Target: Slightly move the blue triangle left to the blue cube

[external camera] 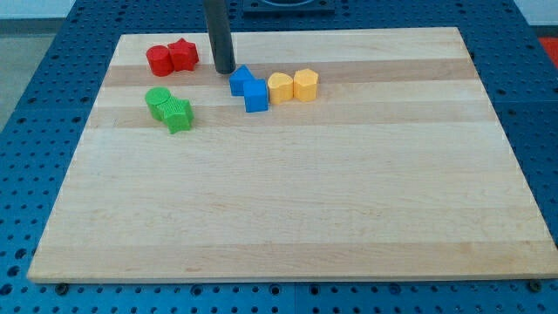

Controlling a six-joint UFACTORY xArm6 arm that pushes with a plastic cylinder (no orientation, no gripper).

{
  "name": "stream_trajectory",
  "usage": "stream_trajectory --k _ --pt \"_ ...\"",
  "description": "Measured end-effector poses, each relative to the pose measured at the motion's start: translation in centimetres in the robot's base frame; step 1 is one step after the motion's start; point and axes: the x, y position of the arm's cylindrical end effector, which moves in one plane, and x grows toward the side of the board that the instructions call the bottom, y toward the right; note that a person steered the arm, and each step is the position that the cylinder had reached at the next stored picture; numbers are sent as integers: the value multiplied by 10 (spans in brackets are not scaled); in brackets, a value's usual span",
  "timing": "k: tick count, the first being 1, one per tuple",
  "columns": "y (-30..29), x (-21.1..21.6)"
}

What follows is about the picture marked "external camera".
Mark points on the blue triangle block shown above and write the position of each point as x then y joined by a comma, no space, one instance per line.
238,78

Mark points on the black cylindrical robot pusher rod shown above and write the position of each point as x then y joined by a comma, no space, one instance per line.
220,36

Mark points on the green star block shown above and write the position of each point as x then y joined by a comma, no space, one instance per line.
177,115

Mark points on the yellow pentagon block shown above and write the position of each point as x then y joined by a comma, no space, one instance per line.
305,85

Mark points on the blue cube block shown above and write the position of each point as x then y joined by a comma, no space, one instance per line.
255,93

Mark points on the light wooden board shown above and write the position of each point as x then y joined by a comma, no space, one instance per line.
399,171

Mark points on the red star block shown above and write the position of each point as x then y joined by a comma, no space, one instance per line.
183,54

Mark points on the green cylinder block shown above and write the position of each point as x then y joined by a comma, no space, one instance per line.
155,98

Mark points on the yellow heart block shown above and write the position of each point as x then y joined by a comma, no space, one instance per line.
280,87

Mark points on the red cylinder block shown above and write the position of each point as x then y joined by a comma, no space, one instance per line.
159,60

